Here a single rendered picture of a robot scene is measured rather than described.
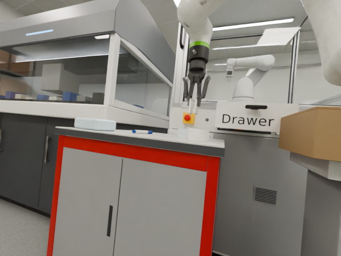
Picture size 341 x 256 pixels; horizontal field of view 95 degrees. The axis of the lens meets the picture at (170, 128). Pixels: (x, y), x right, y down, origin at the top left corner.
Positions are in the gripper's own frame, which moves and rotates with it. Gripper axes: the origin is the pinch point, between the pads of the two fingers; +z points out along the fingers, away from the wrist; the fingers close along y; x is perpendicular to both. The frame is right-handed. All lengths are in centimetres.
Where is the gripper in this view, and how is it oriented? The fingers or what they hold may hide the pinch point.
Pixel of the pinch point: (193, 106)
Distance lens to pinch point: 73.1
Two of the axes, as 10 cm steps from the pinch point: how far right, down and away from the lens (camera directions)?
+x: 4.7, 0.6, 8.8
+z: -1.0, 10.0, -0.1
